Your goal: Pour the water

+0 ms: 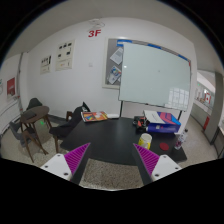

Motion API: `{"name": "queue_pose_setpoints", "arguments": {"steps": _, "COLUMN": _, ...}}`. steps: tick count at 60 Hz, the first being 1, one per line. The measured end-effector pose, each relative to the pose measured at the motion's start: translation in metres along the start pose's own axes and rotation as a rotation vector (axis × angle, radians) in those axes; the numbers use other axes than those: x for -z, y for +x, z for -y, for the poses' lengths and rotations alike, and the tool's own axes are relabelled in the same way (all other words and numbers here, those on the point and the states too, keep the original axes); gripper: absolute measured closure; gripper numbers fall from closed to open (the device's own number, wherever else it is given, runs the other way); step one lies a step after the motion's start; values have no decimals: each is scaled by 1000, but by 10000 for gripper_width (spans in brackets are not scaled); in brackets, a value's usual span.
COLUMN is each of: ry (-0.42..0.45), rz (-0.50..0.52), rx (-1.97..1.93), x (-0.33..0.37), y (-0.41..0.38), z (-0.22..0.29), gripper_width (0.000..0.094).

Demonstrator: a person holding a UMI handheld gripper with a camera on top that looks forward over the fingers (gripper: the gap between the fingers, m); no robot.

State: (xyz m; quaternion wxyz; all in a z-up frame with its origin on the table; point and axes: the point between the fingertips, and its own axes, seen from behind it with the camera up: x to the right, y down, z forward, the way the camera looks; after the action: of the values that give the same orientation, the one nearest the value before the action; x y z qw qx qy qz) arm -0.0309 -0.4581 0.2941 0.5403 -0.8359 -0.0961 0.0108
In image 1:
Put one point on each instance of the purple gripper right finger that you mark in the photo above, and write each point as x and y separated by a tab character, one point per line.
151	166

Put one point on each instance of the red round coaster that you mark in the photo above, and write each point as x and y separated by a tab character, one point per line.
164	146

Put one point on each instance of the black chair at table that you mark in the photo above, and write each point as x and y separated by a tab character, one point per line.
62	131

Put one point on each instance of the grey armchair back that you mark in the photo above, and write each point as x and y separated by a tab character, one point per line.
34	102

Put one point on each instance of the large white whiteboard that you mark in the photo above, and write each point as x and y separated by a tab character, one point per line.
155	76

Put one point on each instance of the grey pinboard with papers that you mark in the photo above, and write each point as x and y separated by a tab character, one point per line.
112	64

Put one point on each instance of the small dark red objects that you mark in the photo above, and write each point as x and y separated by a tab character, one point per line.
140	121

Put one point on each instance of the blue and white box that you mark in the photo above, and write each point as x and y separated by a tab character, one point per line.
161	122

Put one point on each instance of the white flat object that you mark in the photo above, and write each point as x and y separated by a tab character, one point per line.
112	116

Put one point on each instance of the white wall poster left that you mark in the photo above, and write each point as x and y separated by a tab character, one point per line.
45	65

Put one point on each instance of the round dark wooden table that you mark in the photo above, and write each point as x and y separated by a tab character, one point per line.
31	116

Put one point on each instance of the red wall notice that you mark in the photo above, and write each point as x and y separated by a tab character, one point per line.
11	88

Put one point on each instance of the red 3F wall sign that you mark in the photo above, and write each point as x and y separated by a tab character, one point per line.
94	33

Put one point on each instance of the white mug yellow handle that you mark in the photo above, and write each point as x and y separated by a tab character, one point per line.
145	140

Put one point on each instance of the clear plastic water bottle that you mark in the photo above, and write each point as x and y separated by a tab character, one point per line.
181	139

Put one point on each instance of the black rectangular table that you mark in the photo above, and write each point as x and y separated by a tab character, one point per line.
110	141

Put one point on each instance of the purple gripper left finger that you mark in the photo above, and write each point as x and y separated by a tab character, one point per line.
71	165

